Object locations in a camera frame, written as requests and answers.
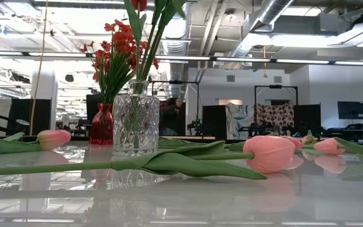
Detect black partition panel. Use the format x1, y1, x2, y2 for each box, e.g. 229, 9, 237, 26
9, 98, 52, 136
202, 105, 228, 140

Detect silver ceiling duct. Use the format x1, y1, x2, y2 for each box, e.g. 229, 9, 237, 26
231, 0, 296, 59

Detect red glass vase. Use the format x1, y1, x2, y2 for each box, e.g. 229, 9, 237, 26
89, 102, 115, 146

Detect blue white patterned cloth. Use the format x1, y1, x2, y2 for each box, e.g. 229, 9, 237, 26
225, 102, 255, 140

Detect person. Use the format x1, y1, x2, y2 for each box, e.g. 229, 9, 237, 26
159, 97, 185, 137

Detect pink artificial tulip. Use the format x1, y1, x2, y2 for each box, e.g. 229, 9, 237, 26
159, 135, 304, 153
313, 136, 363, 162
301, 134, 318, 146
0, 134, 297, 182
0, 129, 72, 157

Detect dark wall monitor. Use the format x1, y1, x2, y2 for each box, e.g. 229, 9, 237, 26
337, 100, 363, 120

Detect clear cut-glass vase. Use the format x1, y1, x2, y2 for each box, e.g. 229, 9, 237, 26
112, 79, 161, 158

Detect black distant robot station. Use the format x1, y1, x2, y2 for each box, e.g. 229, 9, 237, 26
238, 121, 296, 138

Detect black monitor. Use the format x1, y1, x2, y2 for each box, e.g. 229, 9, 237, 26
86, 93, 104, 122

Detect black gooseneck lamp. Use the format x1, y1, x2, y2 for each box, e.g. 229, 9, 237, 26
0, 112, 31, 135

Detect pink black patterned cloth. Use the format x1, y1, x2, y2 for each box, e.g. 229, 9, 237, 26
255, 103, 295, 127

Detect black overhead camera rig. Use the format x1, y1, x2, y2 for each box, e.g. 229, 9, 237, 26
253, 84, 299, 107
151, 80, 201, 136

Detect small black robot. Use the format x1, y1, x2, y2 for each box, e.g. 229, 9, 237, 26
187, 118, 204, 136

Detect yellow hanging plug cord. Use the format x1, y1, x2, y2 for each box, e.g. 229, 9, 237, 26
262, 45, 269, 79

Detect ceiling light rail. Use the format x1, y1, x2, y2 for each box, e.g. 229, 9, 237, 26
0, 49, 363, 67

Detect tulip stems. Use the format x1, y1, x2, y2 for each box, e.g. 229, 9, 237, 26
143, 0, 186, 81

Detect black office desk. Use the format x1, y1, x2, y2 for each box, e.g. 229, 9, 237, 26
326, 123, 363, 142

